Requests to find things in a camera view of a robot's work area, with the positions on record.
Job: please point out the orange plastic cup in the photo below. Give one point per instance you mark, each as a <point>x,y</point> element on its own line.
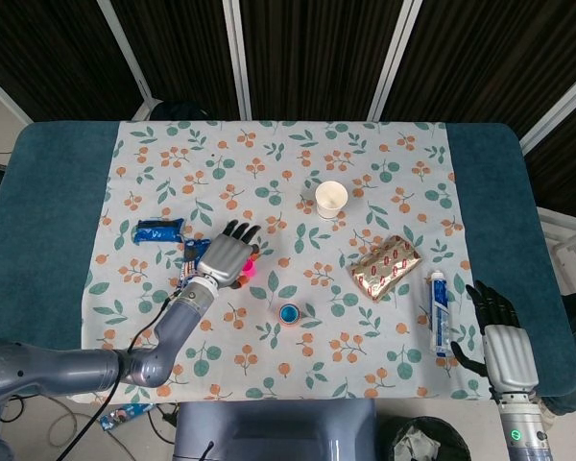
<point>290,325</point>

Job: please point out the black chair back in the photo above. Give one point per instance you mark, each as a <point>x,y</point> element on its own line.
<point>180,111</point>

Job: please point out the gold foil snack package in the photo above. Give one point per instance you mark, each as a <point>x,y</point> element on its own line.
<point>386,266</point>

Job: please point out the white blue toothpaste tube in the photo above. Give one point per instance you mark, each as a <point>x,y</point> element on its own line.
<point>440,312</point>

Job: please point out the teal table cover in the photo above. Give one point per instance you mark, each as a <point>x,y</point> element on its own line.
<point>43,216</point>

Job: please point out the blue cookie packet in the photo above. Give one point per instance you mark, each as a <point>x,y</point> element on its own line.
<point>192,249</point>

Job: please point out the blue wrapper on floor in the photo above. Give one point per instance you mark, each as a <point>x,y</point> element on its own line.
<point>125,415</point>

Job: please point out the light blue plastic cup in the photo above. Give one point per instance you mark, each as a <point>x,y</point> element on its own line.
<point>288,313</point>

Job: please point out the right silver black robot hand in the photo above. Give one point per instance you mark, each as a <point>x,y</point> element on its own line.
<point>509,355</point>

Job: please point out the pink plastic cup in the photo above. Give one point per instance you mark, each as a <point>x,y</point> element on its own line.
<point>250,268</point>

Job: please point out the floral leaf berry tablecloth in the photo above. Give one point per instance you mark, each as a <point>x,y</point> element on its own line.
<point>269,158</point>

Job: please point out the dark folding screen white frame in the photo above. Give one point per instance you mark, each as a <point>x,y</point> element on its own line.
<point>317,48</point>

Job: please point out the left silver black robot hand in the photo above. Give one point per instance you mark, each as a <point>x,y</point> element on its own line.
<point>223,259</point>

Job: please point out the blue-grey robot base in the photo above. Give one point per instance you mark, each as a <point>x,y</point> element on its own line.
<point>269,432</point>

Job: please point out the white metal stand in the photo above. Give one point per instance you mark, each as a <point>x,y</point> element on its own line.
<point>571,237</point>

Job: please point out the black power plug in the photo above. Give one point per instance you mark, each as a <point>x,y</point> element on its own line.
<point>169,417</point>

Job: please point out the black trash bin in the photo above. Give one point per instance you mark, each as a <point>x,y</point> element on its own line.
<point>427,442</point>

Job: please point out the white paper cup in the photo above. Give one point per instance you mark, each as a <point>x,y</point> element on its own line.
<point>331,197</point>

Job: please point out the plain blue snack packet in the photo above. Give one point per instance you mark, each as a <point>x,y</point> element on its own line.
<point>156,233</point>

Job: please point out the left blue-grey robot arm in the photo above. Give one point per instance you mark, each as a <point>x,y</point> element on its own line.
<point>182,312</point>

